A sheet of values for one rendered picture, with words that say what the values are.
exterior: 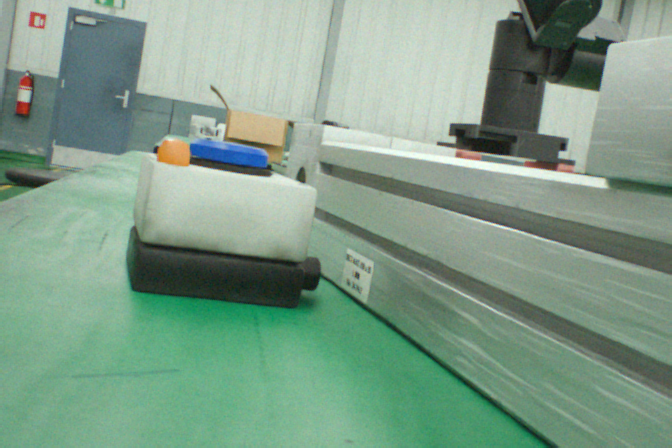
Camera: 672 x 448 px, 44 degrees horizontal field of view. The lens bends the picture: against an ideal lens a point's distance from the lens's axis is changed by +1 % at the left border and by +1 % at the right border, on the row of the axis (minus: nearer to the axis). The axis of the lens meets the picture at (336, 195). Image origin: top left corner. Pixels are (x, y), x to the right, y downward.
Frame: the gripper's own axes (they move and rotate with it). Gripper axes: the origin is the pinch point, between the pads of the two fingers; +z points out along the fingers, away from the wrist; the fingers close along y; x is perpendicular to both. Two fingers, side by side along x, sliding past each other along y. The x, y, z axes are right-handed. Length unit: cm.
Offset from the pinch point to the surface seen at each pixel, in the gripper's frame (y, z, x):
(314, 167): -24.0, -3.7, -19.5
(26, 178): -66, 27, 281
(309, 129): -24.0, -6.2, -16.4
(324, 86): 241, -79, 1041
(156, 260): -35, 1, -36
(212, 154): -32.9, -4.1, -34.1
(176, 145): -35, -4, -36
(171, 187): -35, -2, -36
